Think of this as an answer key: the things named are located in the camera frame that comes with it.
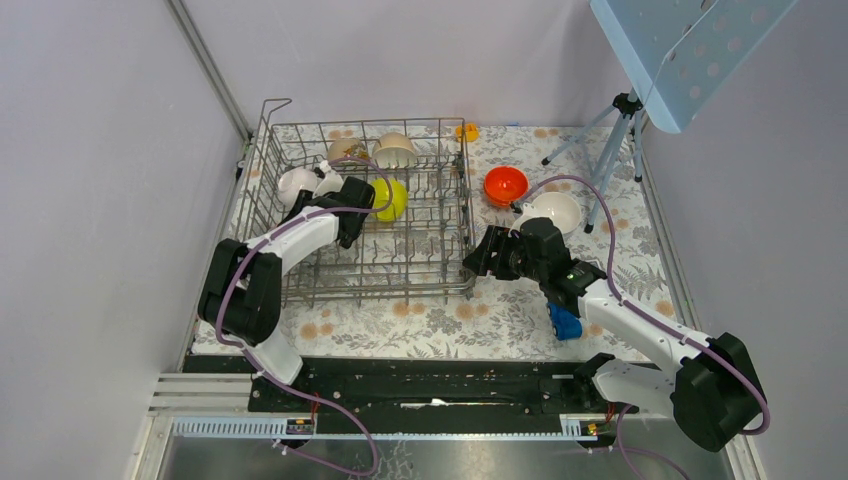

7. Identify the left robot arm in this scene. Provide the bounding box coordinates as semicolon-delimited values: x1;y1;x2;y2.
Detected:
198;178;376;411

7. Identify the blue toy car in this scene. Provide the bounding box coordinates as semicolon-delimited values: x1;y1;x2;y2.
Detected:
546;302;583;341

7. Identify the floral tablecloth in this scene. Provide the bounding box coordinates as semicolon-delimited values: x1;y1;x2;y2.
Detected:
192;125;684;363

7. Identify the orange plastic bowl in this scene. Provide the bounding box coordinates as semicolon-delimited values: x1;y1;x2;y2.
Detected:
487;197;522;211
483;166;529;202

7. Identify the white ribbed ceramic bowl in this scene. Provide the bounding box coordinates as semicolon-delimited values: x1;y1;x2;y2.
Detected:
530;192;583;233

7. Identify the light blue perforated stand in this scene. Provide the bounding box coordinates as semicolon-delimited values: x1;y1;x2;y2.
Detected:
541;0;800;234

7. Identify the beige ribbed ceramic bowl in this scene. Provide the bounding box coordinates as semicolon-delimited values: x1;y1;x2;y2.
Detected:
371;132;417;169

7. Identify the grey wire dish rack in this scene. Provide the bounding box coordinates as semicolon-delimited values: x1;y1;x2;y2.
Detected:
228;98;474;304

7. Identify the beige floral ceramic bowl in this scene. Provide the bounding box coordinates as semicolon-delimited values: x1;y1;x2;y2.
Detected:
326;138;370;161

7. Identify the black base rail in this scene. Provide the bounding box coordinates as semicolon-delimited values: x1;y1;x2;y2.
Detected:
248;357;641;437

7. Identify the small white ceramic bowl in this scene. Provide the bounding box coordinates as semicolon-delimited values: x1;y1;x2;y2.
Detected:
277;167;319;210

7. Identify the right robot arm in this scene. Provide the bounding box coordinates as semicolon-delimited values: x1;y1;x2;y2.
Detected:
463;218;769;452

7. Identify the yellow plastic toy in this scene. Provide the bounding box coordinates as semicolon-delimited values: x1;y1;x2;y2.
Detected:
455;123;480;143

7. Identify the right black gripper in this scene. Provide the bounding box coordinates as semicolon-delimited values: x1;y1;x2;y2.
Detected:
461;225;547;283

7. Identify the yellow-green plastic bowl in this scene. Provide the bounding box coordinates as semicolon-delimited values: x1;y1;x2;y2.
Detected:
371;178;408;222

